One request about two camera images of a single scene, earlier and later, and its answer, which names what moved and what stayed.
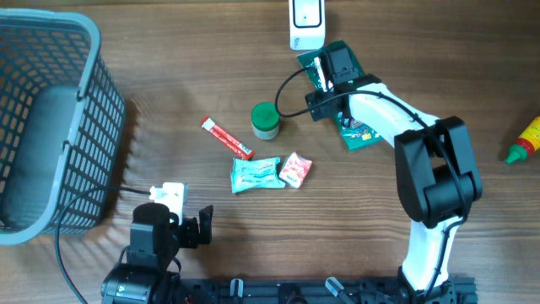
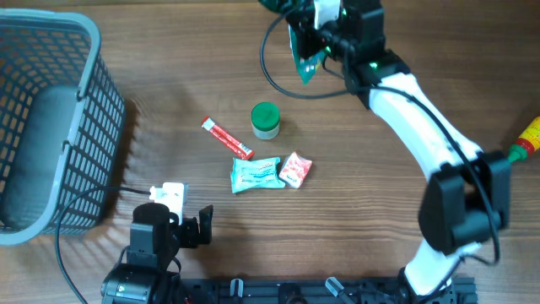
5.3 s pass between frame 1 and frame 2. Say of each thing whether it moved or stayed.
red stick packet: stayed
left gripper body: stayed
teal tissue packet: stayed
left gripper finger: stayed
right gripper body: moved
